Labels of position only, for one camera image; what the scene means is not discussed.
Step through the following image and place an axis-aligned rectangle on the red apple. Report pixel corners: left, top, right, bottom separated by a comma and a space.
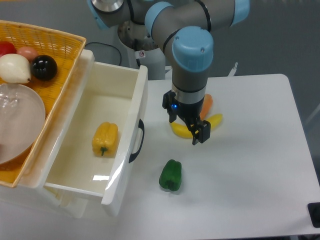
0, 41, 17, 57

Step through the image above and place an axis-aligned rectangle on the yellow banana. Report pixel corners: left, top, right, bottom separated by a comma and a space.
170, 113, 223, 139

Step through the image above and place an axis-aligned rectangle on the white pear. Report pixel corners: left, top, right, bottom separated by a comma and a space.
0, 53, 32, 84

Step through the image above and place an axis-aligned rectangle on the white drawer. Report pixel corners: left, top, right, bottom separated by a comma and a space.
44, 62, 148, 218

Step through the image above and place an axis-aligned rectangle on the yellow bell pepper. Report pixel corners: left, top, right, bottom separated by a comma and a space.
91, 121, 118, 158

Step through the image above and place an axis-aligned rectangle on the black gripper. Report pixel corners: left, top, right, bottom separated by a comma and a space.
162, 91, 211, 146

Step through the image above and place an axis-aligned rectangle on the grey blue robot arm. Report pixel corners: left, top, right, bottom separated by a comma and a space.
87, 0, 251, 144

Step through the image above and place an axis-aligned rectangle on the white drawer cabinet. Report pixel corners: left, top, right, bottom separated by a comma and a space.
0, 50, 95, 218

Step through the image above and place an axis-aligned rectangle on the black cable loop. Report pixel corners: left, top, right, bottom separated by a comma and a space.
84, 41, 123, 66

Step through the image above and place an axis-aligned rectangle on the green bell pepper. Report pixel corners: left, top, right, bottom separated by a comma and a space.
158, 159, 182, 192

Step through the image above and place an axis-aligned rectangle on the black ball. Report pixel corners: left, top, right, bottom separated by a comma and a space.
30, 55, 58, 81

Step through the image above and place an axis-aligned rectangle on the clear crumpled plastic wrap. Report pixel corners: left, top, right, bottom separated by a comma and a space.
0, 83, 19, 111

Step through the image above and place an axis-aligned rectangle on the pink peach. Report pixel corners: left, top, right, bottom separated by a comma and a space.
16, 46, 39, 62

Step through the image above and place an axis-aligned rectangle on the black device at table edge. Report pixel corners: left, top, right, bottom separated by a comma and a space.
307, 202, 320, 228

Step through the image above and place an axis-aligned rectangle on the orange woven basket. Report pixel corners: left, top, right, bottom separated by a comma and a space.
0, 20, 87, 188

